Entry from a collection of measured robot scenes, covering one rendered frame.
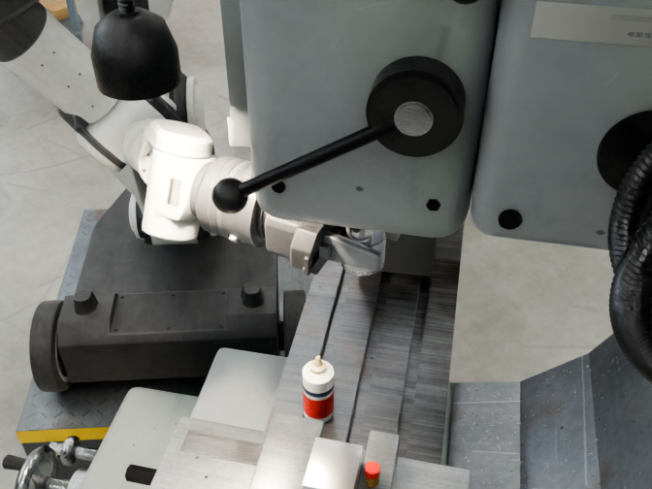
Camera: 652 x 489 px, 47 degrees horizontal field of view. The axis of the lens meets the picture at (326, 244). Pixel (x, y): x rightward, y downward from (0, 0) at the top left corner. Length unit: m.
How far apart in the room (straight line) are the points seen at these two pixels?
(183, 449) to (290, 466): 0.14
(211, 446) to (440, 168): 0.47
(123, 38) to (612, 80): 0.37
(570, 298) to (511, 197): 2.03
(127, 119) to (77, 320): 0.67
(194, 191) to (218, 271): 0.93
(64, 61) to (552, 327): 1.84
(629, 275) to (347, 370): 0.68
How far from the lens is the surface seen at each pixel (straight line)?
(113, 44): 0.64
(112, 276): 1.79
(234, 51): 0.67
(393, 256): 1.19
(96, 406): 1.75
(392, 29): 0.55
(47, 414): 1.77
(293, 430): 0.87
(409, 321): 1.14
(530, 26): 0.52
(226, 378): 1.17
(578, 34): 0.52
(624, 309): 0.45
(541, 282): 2.64
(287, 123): 0.60
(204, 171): 0.83
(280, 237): 0.77
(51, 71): 1.02
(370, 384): 1.05
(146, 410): 1.31
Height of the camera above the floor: 1.73
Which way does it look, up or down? 40 degrees down
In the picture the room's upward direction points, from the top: straight up
